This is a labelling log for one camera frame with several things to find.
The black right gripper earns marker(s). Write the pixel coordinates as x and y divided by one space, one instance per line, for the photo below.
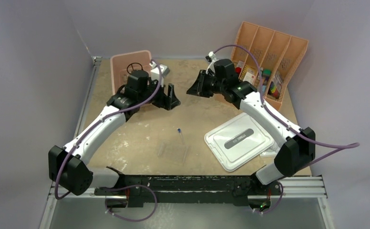
199 88

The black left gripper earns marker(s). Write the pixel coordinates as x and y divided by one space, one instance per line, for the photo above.
164 101

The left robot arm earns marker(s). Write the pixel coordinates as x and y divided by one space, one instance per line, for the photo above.
68 164

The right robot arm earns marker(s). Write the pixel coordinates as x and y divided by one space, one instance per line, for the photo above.
296 144

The white instruction box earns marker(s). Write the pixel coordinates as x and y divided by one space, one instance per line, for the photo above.
249 77

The white plastic lid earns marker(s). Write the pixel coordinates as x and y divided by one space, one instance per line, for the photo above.
238 141

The pink plastic bin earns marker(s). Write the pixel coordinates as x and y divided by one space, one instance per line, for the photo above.
121 69

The green eraser block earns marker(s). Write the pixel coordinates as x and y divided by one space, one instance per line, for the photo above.
266 73

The pink four-slot file organizer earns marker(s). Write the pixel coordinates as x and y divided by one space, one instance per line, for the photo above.
259 48

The printed paper sheet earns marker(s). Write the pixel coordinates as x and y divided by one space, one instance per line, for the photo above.
270 152

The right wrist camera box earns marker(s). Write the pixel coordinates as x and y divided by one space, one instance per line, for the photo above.
211 59

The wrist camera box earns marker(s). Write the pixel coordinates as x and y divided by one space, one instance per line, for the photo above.
155 73
211 59

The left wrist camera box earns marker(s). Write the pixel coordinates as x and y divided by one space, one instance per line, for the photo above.
155 73

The aluminium frame rail base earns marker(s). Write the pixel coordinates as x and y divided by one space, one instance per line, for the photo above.
191 189

